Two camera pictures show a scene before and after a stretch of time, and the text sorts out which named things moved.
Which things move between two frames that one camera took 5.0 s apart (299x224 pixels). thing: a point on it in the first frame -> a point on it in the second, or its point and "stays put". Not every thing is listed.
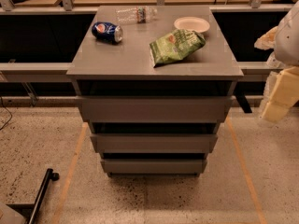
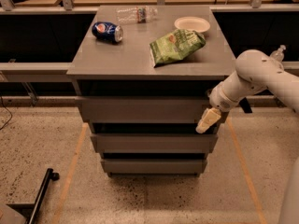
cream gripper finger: x=283 y=96 -> x=209 y=118
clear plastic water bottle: x=139 y=14 stays put
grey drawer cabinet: x=155 y=83 stays put
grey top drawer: x=154 y=109 stays put
